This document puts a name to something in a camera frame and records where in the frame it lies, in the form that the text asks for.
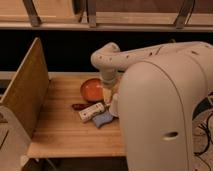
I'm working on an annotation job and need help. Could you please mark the white remote controller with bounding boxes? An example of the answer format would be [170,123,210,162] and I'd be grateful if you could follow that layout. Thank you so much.
[79,103,105,122]

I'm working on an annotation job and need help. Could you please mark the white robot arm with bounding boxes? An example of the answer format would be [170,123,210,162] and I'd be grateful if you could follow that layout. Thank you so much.
[91,41,213,171]

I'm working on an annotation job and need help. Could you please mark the upper wooden shelf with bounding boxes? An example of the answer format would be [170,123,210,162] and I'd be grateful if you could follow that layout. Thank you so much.
[0,0,213,32]

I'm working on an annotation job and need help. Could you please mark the left wooden divider panel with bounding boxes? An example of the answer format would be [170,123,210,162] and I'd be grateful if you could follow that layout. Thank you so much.
[0,38,49,140]

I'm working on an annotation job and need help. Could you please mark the black cables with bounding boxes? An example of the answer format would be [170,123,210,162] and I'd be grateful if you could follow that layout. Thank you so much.
[193,94,213,171]

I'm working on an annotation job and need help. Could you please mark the dark red spoon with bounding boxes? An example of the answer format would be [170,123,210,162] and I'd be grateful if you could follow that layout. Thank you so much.
[71,103,91,111]

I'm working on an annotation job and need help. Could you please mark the blue sponge cloth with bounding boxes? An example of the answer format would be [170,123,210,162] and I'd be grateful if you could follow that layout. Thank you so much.
[92,111,114,128]

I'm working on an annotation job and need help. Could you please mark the orange bowl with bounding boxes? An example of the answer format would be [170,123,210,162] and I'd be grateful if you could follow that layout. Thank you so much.
[80,78,103,102]

